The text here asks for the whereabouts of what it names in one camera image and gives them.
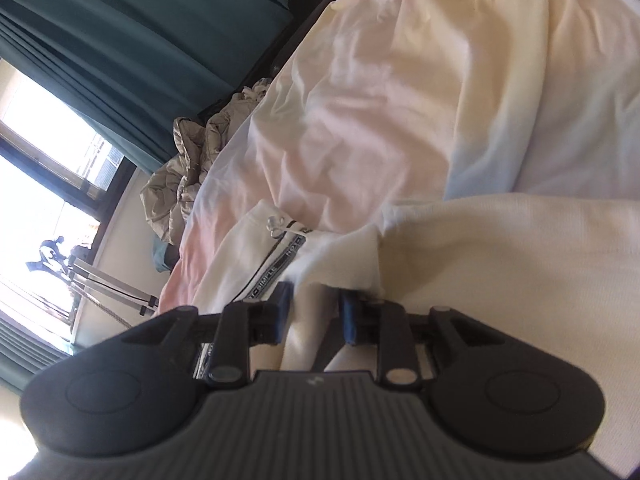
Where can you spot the teal curtain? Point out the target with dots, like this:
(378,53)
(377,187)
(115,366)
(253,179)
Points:
(125,35)
(25,355)

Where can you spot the pastel bed sheet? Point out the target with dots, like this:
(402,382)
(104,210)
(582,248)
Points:
(375,110)

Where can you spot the blue cloth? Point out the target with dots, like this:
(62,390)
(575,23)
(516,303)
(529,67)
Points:
(161,257)

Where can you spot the grey quilted jacket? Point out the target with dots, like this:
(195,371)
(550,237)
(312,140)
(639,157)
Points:
(200,150)

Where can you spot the dark framed window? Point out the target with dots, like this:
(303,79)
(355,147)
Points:
(107,195)

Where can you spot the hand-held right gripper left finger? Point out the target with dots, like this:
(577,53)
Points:
(282,310)

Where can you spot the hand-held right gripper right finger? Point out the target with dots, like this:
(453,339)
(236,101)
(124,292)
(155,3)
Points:
(350,317)

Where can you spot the garment steamer stand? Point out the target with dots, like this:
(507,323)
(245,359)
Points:
(115,292)

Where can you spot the cream sweatpants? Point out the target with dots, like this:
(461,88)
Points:
(500,270)

